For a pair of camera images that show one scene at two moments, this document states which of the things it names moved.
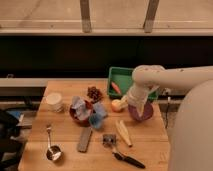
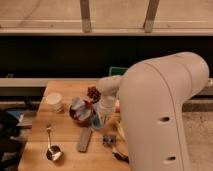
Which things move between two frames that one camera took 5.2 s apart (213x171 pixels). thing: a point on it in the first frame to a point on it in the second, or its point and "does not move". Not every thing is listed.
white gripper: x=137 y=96 to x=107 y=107
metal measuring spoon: x=54 y=152 does not move
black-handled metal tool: x=109 y=140 does not move
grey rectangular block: x=84 y=138 does not move
